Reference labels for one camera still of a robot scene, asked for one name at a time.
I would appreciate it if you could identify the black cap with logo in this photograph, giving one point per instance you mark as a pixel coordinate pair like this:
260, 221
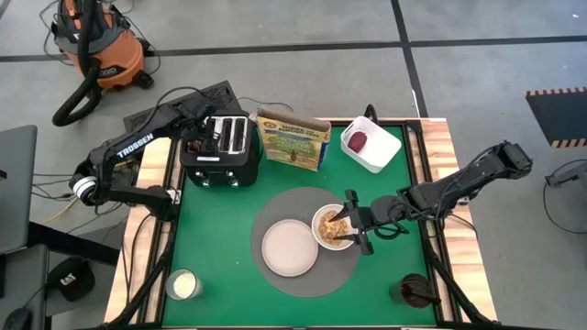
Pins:
69, 279

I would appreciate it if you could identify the orange shop vacuum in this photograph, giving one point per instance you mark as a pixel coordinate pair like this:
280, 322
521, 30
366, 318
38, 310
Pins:
119, 59

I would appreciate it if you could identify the light wooden table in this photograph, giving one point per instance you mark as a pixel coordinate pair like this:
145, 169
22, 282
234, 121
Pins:
440, 151

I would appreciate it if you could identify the green table mat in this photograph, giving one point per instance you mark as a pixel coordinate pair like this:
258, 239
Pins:
220, 256

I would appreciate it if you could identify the black floor grate mat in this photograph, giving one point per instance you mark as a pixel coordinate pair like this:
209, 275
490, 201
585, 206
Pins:
220, 96

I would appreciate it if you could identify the cereal flakes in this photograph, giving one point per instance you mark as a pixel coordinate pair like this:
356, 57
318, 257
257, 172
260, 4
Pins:
330, 229

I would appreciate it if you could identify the black four-slot toaster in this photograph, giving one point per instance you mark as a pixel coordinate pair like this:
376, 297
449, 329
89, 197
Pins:
229, 169

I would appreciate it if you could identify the red apple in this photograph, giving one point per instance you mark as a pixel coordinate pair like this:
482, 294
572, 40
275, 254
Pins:
357, 141

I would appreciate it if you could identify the white plastic bin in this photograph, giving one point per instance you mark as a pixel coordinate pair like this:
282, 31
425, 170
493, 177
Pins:
380, 151

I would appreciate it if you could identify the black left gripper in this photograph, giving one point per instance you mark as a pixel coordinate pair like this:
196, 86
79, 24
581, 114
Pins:
197, 114

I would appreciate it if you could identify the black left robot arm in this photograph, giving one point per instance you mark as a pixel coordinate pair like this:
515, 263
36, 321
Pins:
133, 146

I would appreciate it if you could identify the black floor mat striped edge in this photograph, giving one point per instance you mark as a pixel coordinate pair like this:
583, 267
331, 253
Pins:
559, 114

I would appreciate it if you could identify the cereal box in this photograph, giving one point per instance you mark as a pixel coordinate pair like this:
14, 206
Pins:
293, 146

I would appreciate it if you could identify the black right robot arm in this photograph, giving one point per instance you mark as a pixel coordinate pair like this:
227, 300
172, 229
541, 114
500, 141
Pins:
458, 183

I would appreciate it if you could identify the round beige plate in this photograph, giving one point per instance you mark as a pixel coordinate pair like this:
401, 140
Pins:
289, 247

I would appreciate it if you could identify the black clamp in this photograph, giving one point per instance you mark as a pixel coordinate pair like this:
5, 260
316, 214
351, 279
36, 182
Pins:
370, 112

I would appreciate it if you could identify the glass of milk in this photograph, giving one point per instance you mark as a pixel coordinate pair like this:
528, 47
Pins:
183, 285

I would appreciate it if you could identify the grey stand base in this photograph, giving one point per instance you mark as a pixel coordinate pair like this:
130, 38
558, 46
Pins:
568, 176

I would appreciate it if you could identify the round grey placemat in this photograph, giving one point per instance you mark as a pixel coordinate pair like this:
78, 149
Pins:
293, 201

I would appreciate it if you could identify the white bowl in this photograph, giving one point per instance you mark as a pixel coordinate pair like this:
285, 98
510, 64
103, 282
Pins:
316, 230

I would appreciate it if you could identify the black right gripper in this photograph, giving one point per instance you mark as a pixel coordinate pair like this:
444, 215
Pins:
380, 213

